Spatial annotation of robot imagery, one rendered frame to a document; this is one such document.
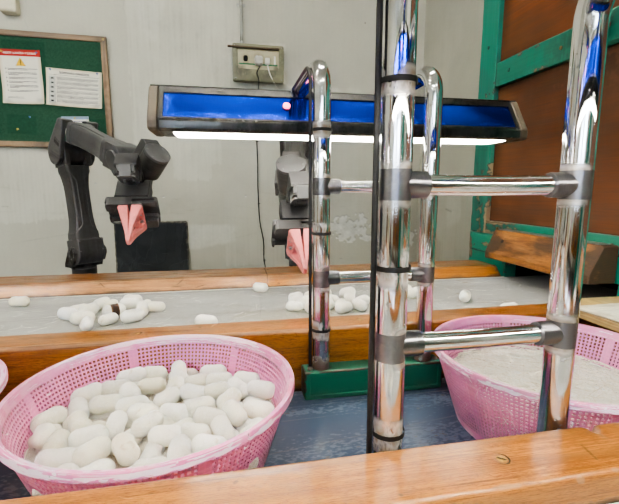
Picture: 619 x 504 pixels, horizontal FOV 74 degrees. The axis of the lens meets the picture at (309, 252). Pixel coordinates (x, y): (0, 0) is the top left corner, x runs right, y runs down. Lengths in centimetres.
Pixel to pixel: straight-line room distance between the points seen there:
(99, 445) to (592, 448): 39
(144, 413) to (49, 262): 259
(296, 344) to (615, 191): 64
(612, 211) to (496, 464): 65
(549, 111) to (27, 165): 270
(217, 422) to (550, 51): 95
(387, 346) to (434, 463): 9
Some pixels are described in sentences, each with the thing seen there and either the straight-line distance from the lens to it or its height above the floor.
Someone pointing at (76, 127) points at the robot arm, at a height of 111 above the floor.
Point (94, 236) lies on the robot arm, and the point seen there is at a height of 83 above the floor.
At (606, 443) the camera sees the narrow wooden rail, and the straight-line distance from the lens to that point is 41.
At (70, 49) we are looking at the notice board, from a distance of 300.
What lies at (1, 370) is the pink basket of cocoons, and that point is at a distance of 55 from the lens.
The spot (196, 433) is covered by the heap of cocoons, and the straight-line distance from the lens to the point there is 42.
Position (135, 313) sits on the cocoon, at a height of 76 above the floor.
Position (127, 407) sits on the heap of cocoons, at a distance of 48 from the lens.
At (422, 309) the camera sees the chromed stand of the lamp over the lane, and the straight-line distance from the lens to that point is 60.
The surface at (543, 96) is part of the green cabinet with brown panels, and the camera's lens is 109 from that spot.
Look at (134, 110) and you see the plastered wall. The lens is 288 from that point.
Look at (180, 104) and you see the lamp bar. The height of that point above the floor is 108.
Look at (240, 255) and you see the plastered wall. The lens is 284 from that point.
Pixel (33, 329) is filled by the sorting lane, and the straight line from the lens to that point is 78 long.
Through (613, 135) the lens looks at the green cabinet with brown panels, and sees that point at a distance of 94.
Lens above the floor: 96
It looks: 9 degrees down
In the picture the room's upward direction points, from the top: straight up
